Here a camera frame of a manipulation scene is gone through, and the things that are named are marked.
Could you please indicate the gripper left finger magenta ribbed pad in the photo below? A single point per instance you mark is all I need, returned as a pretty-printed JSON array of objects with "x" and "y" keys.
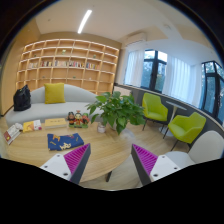
[{"x": 69, "y": 166}]

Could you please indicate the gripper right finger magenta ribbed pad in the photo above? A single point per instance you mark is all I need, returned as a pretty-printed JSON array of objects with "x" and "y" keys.
[{"x": 151, "y": 167}]

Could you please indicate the folded blue patterned towel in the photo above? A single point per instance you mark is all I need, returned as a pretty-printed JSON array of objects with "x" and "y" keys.
[{"x": 64, "y": 142}]

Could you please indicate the small round white side table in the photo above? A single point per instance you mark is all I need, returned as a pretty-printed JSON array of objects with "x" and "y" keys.
[{"x": 175, "y": 108}]

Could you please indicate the colourful figurine toys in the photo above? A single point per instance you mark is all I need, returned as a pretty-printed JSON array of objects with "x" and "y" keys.
[{"x": 78, "y": 119}]

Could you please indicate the yellow flat box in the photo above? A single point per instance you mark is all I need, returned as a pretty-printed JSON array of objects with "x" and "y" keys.
[{"x": 55, "y": 123}]

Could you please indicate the near lime green chair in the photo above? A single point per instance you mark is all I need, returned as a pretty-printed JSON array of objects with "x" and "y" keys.
[{"x": 186, "y": 128}]

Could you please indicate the lime green chair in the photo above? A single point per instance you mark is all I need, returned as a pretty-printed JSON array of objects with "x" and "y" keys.
[
  {"x": 186, "y": 128},
  {"x": 154, "y": 109}
]

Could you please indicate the yellow and white book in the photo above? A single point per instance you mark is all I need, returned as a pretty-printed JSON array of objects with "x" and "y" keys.
[{"x": 32, "y": 126}]

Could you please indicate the far lime green chair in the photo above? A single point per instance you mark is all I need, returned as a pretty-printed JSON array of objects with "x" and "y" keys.
[{"x": 154, "y": 109}]

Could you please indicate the white chair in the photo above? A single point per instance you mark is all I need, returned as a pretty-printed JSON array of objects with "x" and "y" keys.
[{"x": 208, "y": 147}]

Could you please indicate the potted green leafy plant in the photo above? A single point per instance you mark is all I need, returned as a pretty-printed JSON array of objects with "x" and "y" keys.
[{"x": 117, "y": 110}]

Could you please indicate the open red and white book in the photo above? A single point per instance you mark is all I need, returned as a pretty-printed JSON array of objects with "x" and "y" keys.
[{"x": 12, "y": 133}]

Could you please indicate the grey curved sofa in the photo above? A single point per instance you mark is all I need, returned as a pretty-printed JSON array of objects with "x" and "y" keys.
[{"x": 75, "y": 99}]

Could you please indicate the yellow square cushion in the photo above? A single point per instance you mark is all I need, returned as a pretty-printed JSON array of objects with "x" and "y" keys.
[{"x": 54, "y": 93}]

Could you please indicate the black bag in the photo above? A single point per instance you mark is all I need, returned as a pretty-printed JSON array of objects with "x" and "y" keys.
[{"x": 22, "y": 99}]

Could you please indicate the right white sheer curtain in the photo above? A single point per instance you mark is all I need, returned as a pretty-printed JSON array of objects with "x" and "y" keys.
[{"x": 183, "y": 81}]

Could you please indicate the white sheer curtain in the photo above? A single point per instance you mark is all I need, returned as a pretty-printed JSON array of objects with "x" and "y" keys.
[
  {"x": 183, "y": 81},
  {"x": 134, "y": 68}
]

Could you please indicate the left white sheer curtain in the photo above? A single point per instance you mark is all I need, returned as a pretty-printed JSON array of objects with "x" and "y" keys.
[{"x": 134, "y": 68}]

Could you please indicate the long ceiling light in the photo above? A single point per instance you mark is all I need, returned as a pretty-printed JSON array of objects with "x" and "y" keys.
[{"x": 84, "y": 20}]

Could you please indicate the wooden wall bookshelf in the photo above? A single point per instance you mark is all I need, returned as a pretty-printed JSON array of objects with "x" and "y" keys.
[{"x": 88, "y": 65}]

